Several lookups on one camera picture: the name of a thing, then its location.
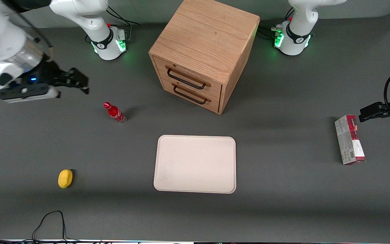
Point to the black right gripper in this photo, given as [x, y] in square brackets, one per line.
[50, 75]

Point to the wooden drawer at cabinet base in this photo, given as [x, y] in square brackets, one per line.
[212, 105]

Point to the wooden drawer below cabinet lid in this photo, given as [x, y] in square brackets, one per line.
[215, 88]

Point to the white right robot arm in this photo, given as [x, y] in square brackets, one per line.
[93, 20]

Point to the red and grey carton box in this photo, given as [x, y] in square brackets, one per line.
[349, 142]

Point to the wooden two-drawer cabinet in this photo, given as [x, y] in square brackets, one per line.
[205, 34]

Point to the red soda bottle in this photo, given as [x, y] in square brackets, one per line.
[115, 113]

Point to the yellow lemon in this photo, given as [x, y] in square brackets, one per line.
[65, 178]

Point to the cream rectangular tray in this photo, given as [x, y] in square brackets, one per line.
[195, 164]

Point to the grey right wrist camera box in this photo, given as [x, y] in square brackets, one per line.
[25, 94]

